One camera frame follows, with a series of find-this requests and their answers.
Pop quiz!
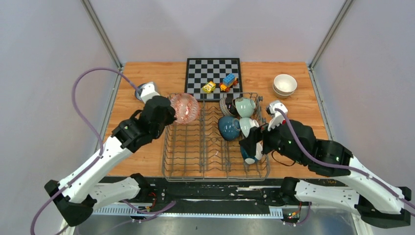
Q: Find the blue orange toy truck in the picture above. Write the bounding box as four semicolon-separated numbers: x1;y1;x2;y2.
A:
220;73;238;93

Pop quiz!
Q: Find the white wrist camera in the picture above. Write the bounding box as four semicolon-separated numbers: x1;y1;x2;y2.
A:
266;100;288;131
140;82;160;103

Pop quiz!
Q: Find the black white checkerboard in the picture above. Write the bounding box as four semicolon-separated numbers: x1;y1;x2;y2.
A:
184;58;243;102

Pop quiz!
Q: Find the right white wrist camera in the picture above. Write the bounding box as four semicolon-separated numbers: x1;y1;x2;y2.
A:
266;100;288;131

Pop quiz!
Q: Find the grey wire dish rack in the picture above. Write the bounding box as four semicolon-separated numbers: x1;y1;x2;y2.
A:
161;94;271;182

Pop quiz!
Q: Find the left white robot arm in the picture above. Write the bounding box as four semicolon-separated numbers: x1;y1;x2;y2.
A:
45;95;175;227

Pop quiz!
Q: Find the teal white dotted bowl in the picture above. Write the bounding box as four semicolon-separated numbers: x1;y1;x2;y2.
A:
240;142;263;165

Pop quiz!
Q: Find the mint green bowl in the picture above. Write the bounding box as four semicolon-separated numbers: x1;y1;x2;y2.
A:
234;97;256;118

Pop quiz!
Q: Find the dark teal glazed bowl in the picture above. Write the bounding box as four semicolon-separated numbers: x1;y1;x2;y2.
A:
217;116;241;141

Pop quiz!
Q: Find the yellow toy car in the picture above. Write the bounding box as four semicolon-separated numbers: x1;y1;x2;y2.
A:
202;81;216;93

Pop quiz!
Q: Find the blue zigzag bowl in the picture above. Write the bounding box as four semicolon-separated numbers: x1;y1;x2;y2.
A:
170;93;200;124

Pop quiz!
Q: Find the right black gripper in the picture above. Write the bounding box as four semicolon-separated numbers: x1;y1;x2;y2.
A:
237;114;303;164

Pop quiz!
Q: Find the light blue striped bowl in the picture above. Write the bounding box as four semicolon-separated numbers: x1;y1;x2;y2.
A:
239;117;259;138

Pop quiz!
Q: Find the black patterned bowl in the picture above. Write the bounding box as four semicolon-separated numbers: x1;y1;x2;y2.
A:
219;97;238;117

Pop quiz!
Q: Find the blue floral white bowl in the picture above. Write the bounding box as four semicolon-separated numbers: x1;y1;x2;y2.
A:
135;86;142;101

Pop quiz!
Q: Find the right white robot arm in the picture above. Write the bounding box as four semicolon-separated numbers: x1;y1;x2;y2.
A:
239;120;412;229

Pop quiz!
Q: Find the beige floral bowl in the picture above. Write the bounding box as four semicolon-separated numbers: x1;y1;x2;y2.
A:
273;87;294;99

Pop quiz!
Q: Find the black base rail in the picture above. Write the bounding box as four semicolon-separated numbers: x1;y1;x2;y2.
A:
107;176;305;218

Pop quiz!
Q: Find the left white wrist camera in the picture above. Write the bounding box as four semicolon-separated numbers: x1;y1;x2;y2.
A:
140;82;160;103

